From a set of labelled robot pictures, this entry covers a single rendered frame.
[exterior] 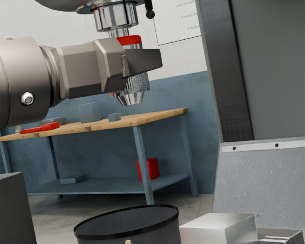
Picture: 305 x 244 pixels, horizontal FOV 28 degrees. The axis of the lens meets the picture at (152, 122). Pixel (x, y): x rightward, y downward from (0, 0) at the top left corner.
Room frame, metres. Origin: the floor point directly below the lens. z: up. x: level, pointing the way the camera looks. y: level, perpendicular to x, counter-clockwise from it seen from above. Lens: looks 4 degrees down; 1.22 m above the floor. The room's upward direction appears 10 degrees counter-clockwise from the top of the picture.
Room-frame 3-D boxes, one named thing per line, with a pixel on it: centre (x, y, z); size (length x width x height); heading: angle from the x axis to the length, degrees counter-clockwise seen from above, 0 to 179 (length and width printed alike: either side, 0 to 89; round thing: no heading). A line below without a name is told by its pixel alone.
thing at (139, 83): (0.68, 0.02, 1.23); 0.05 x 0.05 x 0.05
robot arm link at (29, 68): (0.63, 0.10, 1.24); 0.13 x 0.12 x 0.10; 32
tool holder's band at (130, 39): (0.68, 0.02, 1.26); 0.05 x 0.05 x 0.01
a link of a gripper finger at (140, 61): (0.65, 0.00, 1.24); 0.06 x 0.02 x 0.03; 122
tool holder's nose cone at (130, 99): (0.68, 0.02, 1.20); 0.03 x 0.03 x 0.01
